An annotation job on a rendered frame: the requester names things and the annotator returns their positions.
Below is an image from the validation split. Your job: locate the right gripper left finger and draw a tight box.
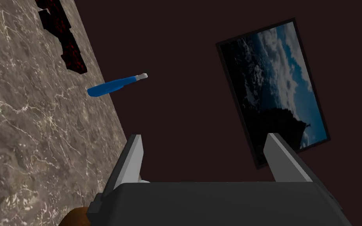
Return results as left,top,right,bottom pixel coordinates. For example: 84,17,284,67
101,134,144,198

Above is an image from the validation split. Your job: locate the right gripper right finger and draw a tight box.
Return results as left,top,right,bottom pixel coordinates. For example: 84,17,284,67
263,133,318,182

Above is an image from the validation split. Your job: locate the framed sky and clouds picture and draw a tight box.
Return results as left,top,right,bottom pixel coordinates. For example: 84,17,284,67
215,18,331,170

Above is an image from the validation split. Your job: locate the brown round object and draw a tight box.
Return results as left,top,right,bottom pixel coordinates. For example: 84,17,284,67
58,207,91,226

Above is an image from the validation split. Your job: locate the blue bottle with white cap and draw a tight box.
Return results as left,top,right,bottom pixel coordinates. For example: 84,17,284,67
87,73,148,98

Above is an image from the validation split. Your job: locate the black and red blocky object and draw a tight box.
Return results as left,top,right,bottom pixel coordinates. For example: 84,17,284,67
35,0,88,75

